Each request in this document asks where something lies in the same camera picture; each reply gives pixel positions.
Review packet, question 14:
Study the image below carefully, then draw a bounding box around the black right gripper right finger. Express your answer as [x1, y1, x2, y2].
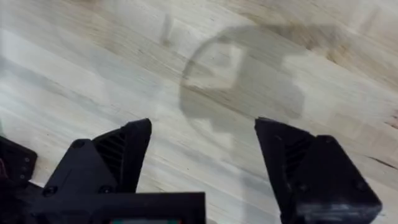
[254, 116, 383, 224]

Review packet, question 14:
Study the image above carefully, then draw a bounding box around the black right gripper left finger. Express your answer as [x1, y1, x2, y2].
[41, 118, 153, 197]

